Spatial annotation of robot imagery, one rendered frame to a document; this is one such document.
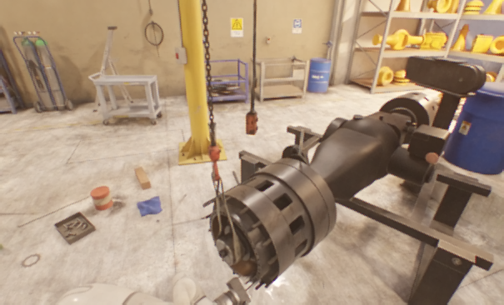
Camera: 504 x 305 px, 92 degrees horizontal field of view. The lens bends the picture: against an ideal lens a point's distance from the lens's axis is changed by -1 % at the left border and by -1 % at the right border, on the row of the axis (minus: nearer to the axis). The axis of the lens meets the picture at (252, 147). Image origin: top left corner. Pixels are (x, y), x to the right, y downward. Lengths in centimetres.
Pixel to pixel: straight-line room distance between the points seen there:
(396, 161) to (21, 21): 715
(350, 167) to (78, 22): 638
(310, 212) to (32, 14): 683
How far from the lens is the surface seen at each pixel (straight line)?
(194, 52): 343
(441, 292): 231
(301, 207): 134
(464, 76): 318
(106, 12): 693
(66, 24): 712
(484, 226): 353
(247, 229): 121
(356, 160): 188
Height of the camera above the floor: 190
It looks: 28 degrees down
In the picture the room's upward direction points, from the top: 1 degrees clockwise
